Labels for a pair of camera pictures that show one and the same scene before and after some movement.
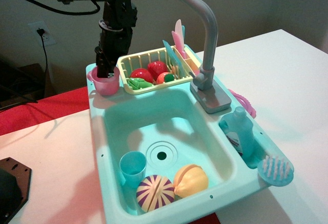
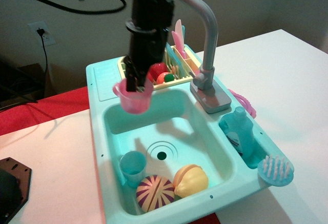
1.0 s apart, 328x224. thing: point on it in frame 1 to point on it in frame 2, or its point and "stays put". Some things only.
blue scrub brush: [275, 171] stays put
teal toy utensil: [183, 28] stays put
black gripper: [115, 42] to [147, 45]
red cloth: [45, 110] stays put
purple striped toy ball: [154, 192] stays put
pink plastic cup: [105, 86] to [134, 102]
